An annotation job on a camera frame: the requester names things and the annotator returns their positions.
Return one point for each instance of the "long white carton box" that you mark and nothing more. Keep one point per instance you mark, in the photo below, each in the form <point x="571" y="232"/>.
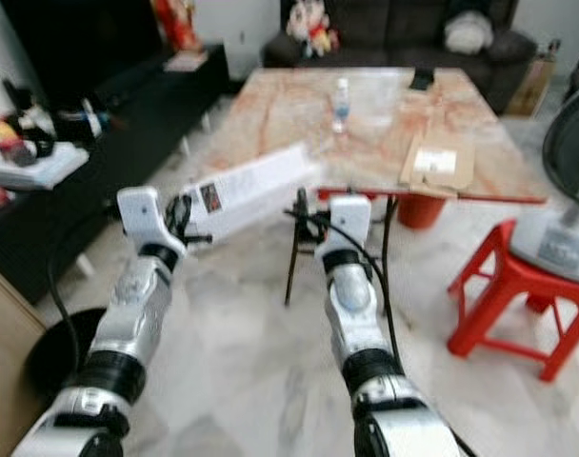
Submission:
<point x="261" y="186"/>

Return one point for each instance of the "pale flat book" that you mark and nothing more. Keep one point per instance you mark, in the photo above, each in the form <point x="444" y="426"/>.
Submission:
<point x="187" y="60"/>

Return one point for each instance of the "grey electric fan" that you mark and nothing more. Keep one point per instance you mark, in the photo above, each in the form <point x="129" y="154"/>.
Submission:
<point x="556" y="243"/>

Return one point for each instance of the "black television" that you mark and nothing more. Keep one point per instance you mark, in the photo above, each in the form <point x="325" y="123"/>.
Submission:
<point x="80" y="43"/>

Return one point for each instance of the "round black rubbish bin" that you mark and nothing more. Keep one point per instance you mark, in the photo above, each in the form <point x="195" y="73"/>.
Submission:
<point x="66" y="352"/>

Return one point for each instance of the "long black low cabinet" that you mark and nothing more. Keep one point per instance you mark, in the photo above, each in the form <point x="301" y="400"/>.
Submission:
<point x="128" y="143"/>

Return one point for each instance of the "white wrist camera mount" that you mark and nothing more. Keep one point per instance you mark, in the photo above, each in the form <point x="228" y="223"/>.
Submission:
<point x="351" y="224"/>
<point x="142" y="214"/>

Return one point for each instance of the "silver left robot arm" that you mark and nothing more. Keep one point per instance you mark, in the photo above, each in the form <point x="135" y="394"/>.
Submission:
<point x="132" y="328"/>

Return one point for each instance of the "brown cardboard box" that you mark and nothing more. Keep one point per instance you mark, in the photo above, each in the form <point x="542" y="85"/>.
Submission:
<point x="530" y="88"/>

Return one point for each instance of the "white plush cushion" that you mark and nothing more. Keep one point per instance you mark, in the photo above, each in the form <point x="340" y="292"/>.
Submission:
<point x="468" y="33"/>

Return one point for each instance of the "colourful plush doll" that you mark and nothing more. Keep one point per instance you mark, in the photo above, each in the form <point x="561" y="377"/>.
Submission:
<point x="311" y="27"/>

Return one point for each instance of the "clear plastic water bottle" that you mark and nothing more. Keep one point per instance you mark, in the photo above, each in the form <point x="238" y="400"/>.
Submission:
<point x="342" y="105"/>

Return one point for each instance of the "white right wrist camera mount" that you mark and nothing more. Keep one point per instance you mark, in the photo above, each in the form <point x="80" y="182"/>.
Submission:
<point x="351" y="224"/>

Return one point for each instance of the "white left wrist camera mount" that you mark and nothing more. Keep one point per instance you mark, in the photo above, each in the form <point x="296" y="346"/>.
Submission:
<point x="142" y="214"/>

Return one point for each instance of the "marble top table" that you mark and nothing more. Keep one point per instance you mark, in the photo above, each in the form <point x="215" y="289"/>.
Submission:
<point x="385" y="119"/>

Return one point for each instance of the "small black flat object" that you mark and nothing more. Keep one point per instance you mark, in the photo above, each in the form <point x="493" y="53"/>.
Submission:
<point x="423" y="79"/>

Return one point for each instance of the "flat cardboard with white label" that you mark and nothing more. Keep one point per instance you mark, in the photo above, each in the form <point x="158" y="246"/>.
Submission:
<point x="437" y="164"/>

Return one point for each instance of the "pile of colourful toys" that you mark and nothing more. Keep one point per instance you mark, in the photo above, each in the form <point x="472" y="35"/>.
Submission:
<point x="32" y="129"/>

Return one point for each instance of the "stack of white papers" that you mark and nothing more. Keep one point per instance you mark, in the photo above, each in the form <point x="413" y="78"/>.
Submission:
<point x="37" y="167"/>

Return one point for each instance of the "dark fabric sofa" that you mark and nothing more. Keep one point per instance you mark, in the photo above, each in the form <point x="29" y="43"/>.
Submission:
<point x="404" y="29"/>

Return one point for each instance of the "red plastic stool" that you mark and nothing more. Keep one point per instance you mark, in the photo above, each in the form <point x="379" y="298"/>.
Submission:
<point x="509" y="305"/>

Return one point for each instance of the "light wooden cabinet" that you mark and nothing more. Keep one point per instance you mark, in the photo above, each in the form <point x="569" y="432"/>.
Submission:
<point x="9" y="381"/>

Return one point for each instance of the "red plastic bucket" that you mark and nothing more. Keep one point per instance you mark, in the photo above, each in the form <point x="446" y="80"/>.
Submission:
<point x="421" y="211"/>

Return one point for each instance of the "red and gold figurine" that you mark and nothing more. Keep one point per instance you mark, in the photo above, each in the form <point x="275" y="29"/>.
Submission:
<point x="175" y="24"/>

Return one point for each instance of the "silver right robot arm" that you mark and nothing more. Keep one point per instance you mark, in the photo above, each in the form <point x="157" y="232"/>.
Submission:
<point x="356" y="305"/>

